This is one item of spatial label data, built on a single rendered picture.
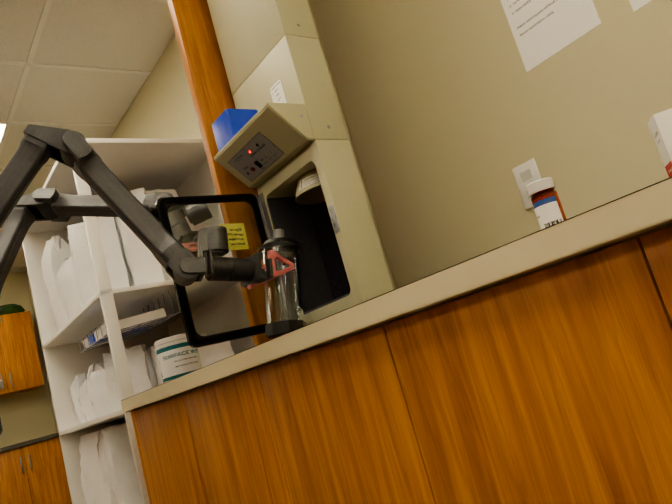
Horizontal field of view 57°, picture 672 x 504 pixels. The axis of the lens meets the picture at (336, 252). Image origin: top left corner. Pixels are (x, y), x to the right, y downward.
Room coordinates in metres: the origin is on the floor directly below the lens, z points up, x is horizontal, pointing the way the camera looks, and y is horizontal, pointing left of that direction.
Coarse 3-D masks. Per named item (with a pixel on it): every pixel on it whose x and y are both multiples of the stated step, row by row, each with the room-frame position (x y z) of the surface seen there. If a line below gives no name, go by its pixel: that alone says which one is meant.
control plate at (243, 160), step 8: (256, 136) 1.51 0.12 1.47; (264, 136) 1.50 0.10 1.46; (248, 144) 1.55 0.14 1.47; (264, 144) 1.53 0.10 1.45; (272, 144) 1.52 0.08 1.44; (240, 152) 1.59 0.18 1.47; (248, 152) 1.58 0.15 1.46; (256, 152) 1.57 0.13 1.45; (264, 152) 1.56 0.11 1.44; (280, 152) 1.54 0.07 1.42; (232, 160) 1.63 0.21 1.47; (240, 160) 1.62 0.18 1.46; (248, 160) 1.61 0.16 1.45; (264, 160) 1.58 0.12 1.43; (272, 160) 1.57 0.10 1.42; (240, 168) 1.65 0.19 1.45; (248, 168) 1.64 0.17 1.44; (256, 168) 1.62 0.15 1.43; (264, 168) 1.61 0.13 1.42; (248, 176) 1.67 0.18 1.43; (256, 176) 1.65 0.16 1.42
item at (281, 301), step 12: (264, 252) 1.50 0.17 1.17; (288, 252) 1.49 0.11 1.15; (264, 264) 1.50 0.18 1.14; (276, 264) 1.48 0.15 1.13; (288, 276) 1.48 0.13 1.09; (300, 276) 1.52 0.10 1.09; (264, 288) 1.51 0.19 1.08; (276, 288) 1.47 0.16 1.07; (288, 288) 1.48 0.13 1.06; (300, 288) 1.51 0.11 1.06; (276, 300) 1.47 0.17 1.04; (288, 300) 1.47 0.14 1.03; (300, 300) 1.50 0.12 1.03; (276, 312) 1.47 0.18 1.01; (288, 312) 1.47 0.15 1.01; (300, 312) 1.49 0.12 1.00
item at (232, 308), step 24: (168, 216) 1.53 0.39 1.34; (192, 216) 1.57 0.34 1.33; (216, 216) 1.62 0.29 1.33; (240, 216) 1.66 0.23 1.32; (192, 240) 1.56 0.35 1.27; (240, 240) 1.65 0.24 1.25; (192, 288) 1.54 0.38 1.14; (216, 288) 1.58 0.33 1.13; (240, 288) 1.63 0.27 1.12; (192, 312) 1.53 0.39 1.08; (216, 312) 1.57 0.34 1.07; (240, 312) 1.62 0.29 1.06; (264, 312) 1.66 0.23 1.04
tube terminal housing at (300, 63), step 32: (288, 64) 1.49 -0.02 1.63; (320, 64) 1.53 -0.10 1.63; (256, 96) 1.63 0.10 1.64; (288, 96) 1.52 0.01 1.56; (320, 96) 1.51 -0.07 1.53; (320, 128) 1.50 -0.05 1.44; (320, 160) 1.48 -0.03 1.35; (352, 160) 1.54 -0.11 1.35; (288, 192) 1.73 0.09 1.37; (352, 192) 1.52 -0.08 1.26; (352, 224) 1.50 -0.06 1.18; (352, 256) 1.49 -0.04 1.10; (384, 256) 1.59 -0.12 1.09; (352, 288) 1.50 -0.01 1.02; (384, 288) 1.53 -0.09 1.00
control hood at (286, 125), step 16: (272, 112) 1.42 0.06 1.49; (288, 112) 1.44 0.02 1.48; (304, 112) 1.47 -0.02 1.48; (256, 128) 1.49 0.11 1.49; (272, 128) 1.47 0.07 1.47; (288, 128) 1.45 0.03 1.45; (304, 128) 1.46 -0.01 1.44; (240, 144) 1.56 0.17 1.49; (288, 144) 1.50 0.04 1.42; (304, 144) 1.49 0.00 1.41; (224, 160) 1.64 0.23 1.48; (288, 160) 1.58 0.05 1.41; (240, 176) 1.68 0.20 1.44
